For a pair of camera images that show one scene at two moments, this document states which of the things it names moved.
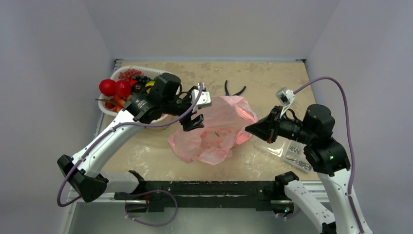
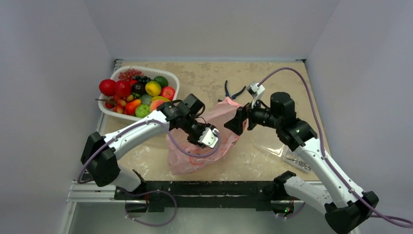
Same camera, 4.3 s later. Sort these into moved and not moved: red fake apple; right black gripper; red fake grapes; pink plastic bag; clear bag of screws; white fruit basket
Moved: right black gripper; pink plastic bag
Not moved: red fake apple; red fake grapes; white fruit basket; clear bag of screws
